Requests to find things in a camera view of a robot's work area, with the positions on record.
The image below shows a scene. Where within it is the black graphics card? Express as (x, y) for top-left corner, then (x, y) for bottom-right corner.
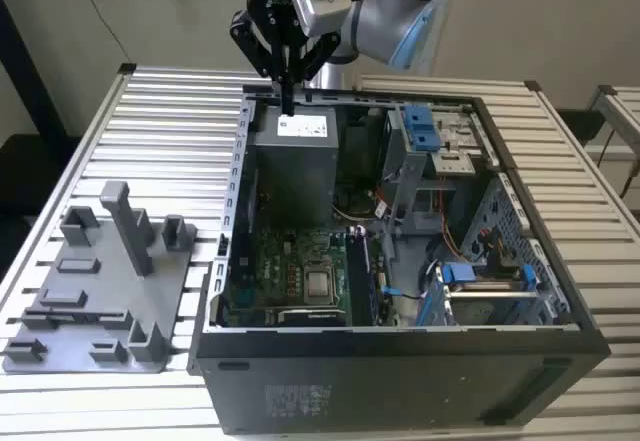
(269, 307), (349, 328)

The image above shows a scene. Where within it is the metal slat side table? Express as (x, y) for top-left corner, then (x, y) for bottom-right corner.
(587, 83), (640, 132)

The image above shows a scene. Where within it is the grey power supply unit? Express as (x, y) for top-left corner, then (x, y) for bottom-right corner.
(248, 105), (341, 227)

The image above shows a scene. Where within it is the black wire blue plug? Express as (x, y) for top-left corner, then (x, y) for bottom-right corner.
(381, 284), (431, 302)

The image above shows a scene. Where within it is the grey metal drive cage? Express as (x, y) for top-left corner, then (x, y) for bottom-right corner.
(382, 103), (489, 182)

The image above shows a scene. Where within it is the black open PC case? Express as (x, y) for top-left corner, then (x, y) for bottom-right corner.
(187, 83), (614, 437)

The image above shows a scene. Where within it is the blue disk carrier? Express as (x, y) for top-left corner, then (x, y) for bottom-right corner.
(439, 262), (541, 312)
(402, 105), (444, 153)

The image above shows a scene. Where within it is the green motherboard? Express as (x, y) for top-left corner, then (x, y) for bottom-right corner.
(222, 225), (396, 327)

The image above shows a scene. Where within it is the grey plastic part rack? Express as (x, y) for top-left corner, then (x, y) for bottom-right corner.
(1, 180), (199, 375)

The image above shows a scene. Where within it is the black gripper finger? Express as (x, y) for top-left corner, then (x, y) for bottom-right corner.
(229, 8), (290, 115)
(287, 32), (342, 116)

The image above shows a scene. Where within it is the silver CPU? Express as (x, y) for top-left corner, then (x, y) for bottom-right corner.
(306, 271), (335, 298)

